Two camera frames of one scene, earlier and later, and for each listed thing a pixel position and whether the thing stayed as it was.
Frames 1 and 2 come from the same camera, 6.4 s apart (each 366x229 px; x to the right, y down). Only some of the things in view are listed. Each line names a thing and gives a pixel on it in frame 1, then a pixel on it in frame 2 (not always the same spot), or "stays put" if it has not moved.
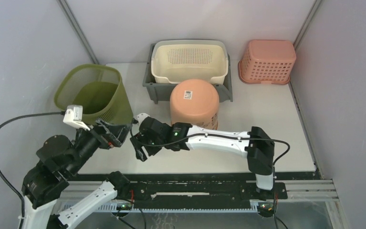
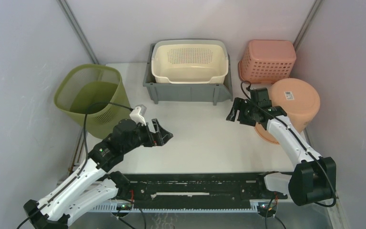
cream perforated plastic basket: [175, 60] stays put
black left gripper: [117, 133] → [159, 138]
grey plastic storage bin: [160, 92] stays put
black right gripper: [140, 152] → [239, 104]
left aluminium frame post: [69, 14] stays put
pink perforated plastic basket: [268, 61] stays put
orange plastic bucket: [195, 102] → [300, 100]
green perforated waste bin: [99, 89] stays put
